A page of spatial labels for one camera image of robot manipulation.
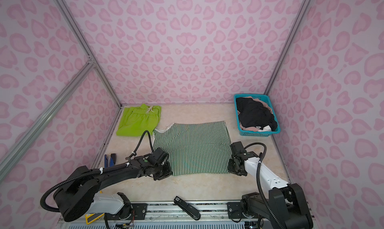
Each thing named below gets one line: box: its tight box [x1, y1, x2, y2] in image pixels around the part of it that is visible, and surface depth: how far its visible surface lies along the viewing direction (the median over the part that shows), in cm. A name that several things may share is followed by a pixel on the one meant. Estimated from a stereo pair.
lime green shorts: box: [116, 103, 162, 137], surface depth 108 cm
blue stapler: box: [104, 153, 117, 168], surface depth 91 cm
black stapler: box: [173, 195, 201, 221], surface depth 72 cm
